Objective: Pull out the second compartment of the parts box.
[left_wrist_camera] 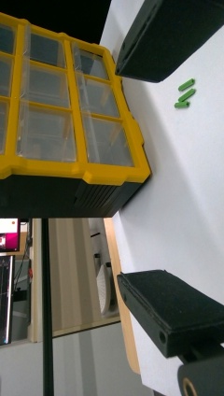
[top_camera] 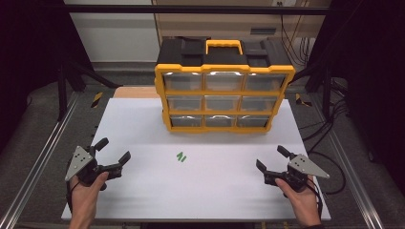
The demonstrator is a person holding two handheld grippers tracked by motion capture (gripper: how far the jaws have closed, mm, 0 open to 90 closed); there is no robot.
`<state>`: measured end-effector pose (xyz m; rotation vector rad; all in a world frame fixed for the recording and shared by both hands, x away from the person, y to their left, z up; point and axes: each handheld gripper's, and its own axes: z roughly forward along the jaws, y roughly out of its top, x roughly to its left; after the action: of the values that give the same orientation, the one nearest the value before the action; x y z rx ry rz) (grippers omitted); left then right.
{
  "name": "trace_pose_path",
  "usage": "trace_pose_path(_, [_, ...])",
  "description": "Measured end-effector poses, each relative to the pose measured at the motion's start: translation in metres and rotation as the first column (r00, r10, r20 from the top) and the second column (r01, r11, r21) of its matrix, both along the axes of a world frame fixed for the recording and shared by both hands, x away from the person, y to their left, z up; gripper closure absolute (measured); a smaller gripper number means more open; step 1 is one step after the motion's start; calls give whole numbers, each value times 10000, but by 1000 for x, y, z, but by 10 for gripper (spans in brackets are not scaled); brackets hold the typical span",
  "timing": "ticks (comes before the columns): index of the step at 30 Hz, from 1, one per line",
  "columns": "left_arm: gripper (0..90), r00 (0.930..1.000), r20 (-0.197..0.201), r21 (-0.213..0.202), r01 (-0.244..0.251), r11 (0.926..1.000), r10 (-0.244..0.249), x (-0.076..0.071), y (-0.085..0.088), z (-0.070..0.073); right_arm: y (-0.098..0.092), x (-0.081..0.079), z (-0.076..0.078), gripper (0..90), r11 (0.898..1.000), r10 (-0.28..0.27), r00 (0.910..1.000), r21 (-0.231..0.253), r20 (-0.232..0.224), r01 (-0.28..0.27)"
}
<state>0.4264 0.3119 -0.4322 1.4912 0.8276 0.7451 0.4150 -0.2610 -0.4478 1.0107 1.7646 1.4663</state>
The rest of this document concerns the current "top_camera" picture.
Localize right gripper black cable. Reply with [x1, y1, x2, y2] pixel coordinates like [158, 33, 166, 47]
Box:
[306, 177, 325, 221]

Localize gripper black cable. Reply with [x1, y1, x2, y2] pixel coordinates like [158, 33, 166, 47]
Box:
[65, 177, 80, 215]
[306, 177, 325, 221]

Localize person's right hand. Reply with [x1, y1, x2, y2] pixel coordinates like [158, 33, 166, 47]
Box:
[275, 177, 321, 223]

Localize person's left hand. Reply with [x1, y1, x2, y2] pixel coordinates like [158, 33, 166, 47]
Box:
[69, 171, 110, 218]

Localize grid of clear drawers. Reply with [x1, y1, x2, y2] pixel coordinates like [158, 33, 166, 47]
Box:
[162, 72, 288, 128]

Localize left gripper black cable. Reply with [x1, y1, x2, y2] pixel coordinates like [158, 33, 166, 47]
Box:
[65, 177, 80, 215]

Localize wooden cabinet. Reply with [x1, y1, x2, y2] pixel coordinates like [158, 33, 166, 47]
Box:
[152, 0, 332, 42]

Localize looped black floor cable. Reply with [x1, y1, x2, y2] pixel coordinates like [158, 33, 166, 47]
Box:
[307, 151, 349, 196]

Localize wooden board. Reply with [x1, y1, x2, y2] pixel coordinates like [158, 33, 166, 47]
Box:
[113, 86, 164, 99]

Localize clear plastic drawer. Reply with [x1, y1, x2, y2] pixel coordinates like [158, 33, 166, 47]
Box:
[204, 71, 245, 92]

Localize aluminium rail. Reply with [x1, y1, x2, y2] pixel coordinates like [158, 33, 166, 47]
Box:
[0, 91, 81, 229]
[309, 94, 386, 229]

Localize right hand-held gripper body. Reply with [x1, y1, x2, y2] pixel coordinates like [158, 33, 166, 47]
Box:
[263, 153, 330, 194]

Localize black frame bar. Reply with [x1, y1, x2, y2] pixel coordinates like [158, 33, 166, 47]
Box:
[41, 4, 332, 16]

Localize black metal stand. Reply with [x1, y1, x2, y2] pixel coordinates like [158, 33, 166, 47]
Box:
[56, 59, 124, 122]
[289, 58, 334, 121]

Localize black curtain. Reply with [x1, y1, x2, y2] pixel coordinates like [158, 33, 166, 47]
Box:
[0, 0, 94, 154]
[305, 0, 405, 194]

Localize yellow black organizer box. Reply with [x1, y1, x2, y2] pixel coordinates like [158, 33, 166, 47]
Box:
[154, 37, 296, 135]

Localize bundle of black floor cables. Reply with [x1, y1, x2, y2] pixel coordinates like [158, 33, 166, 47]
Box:
[300, 94, 350, 154]

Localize yellow black hazard tape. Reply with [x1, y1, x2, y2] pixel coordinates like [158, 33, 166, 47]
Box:
[91, 92, 104, 109]
[293, 93, 313, 108]

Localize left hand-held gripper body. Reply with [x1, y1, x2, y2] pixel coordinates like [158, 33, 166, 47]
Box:
[64, 145, 123, 192]

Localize hanging black cables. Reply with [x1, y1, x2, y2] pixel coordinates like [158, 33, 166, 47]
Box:
[279, 2, 316, 67]

